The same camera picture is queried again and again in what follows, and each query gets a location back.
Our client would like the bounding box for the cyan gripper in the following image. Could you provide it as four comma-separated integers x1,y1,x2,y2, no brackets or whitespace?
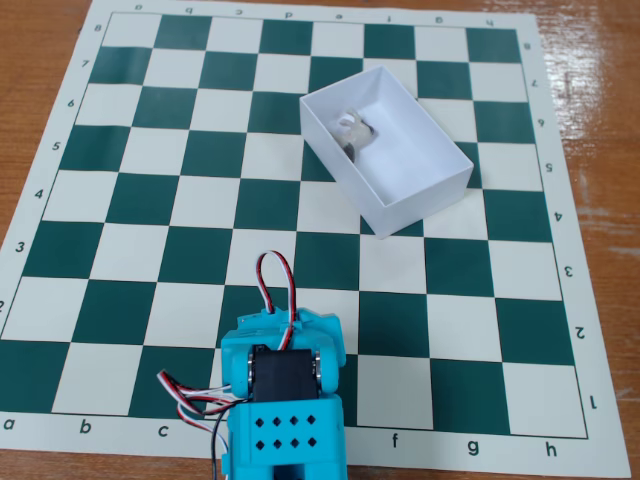
222,308,347,364

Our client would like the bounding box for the grey and white toy horse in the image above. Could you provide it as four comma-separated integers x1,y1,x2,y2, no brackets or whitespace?
333,106,377,164

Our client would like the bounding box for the green and cream chessboard mat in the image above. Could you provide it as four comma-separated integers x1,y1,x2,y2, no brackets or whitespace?
0,0,634,480

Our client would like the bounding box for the white open cardboard box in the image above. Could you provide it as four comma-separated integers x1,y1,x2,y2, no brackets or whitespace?
298,65,474,241

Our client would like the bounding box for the red white black servo cable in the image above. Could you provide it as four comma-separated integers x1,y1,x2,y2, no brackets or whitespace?
255,249,297,351

